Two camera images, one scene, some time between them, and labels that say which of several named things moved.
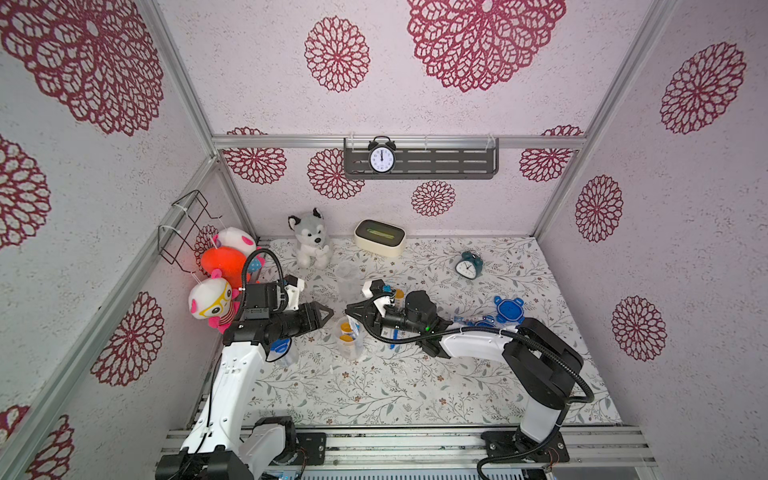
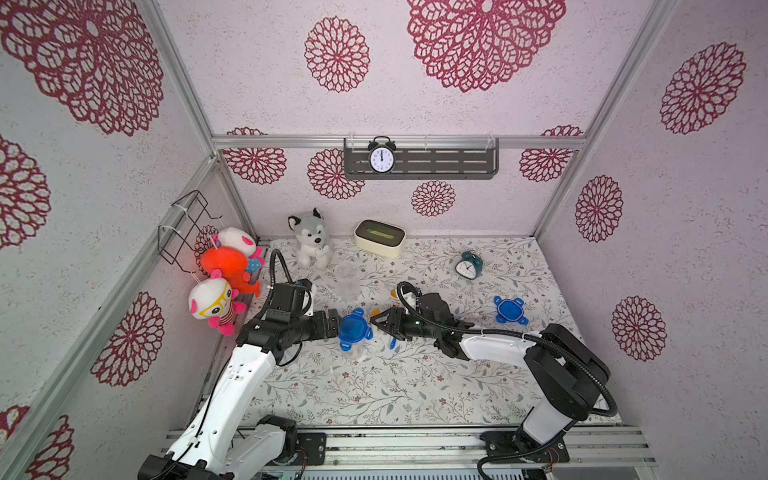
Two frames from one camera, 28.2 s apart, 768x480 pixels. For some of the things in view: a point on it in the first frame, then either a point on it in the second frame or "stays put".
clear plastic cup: x=348 y=276 stays put
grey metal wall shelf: x=426 y=159 stays put
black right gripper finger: x=367 y=314 -> x=393 y=320
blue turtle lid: x=487 y=321 -> x=353 y=328
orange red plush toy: x=230 y=261 stays put
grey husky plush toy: x=311 y=239 stays put
